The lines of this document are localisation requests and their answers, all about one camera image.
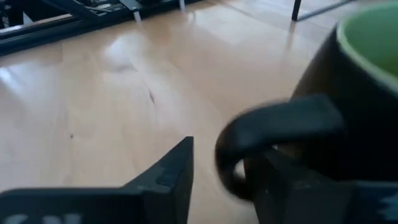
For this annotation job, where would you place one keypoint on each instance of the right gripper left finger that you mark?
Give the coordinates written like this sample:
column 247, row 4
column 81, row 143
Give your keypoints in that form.
column 93, row 205

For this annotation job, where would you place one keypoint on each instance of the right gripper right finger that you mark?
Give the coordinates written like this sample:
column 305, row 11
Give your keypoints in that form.
column 295, row 202

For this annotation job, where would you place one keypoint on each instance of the black mug green inside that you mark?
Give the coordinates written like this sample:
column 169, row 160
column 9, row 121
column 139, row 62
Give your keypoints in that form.
column 335, row 81

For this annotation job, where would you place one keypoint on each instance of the wooden shelf black metal legs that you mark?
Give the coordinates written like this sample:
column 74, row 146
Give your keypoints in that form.
column 297, row 9

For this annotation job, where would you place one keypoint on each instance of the black extrusion table frame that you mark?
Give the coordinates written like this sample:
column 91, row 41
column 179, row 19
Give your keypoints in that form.
column 37, row 37

